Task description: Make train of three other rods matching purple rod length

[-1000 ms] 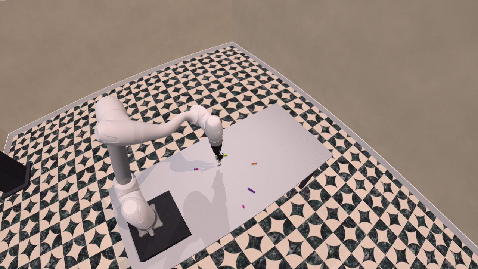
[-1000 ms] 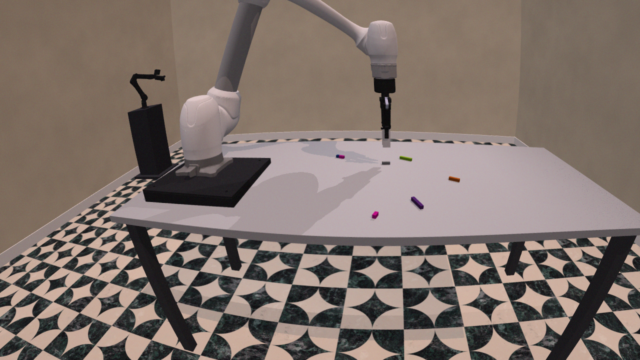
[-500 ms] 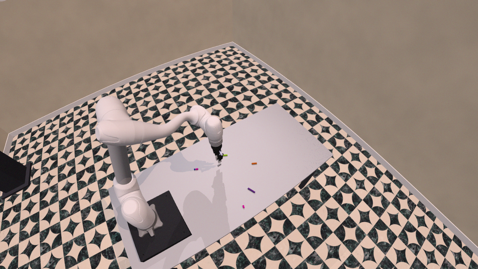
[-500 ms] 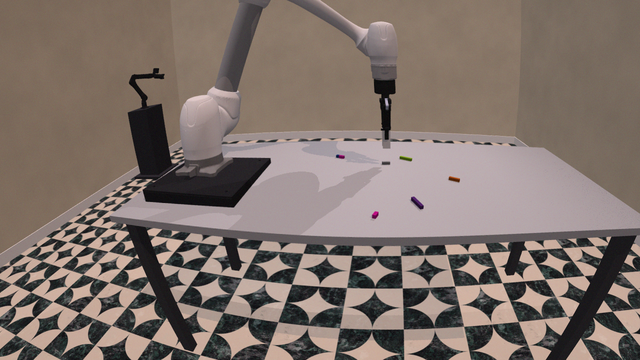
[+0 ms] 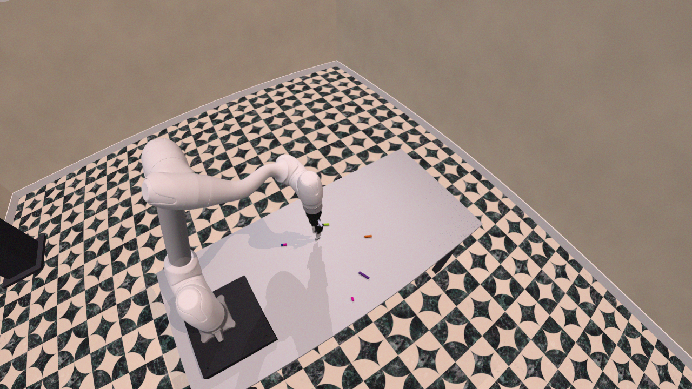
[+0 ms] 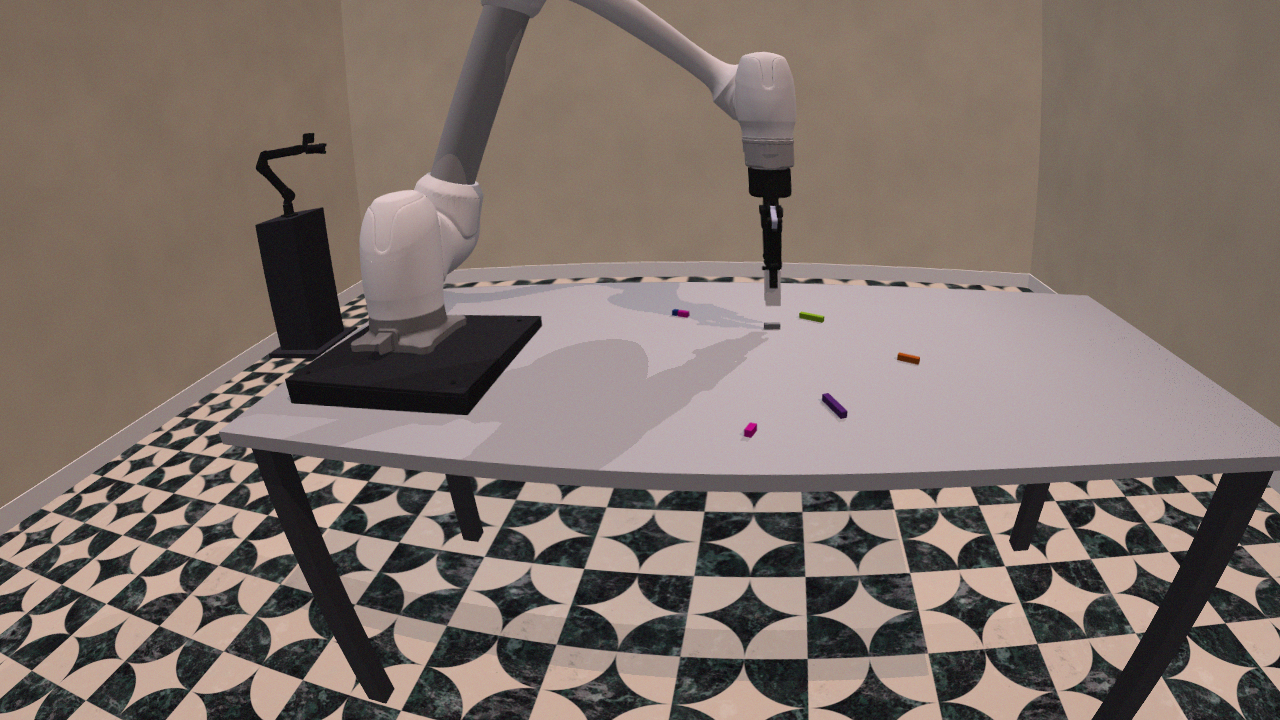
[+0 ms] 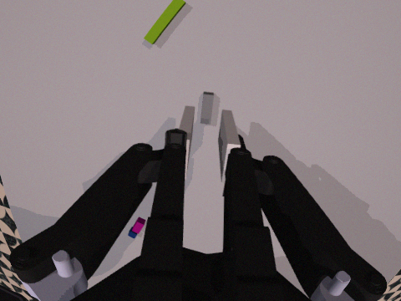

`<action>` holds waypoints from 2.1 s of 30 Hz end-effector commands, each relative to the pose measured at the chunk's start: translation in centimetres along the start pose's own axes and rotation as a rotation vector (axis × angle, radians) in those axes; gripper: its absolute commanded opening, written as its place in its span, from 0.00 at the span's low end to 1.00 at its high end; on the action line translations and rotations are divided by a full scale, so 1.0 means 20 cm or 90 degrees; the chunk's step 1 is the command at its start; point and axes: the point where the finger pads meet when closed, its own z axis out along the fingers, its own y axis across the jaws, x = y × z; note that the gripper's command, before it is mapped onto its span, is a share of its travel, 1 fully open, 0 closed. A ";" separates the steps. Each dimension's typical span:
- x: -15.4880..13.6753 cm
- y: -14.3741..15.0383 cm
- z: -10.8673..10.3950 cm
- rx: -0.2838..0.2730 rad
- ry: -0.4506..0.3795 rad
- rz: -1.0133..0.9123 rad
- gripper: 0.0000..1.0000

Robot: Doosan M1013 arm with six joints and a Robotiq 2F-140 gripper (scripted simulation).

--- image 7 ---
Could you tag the magenta rod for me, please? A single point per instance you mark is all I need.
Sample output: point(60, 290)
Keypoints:
point(138, 225)

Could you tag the small blue cube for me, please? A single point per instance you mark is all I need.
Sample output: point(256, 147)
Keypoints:
point(132, 234)

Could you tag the lime green rod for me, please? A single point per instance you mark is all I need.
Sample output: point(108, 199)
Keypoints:
point(164, 20)

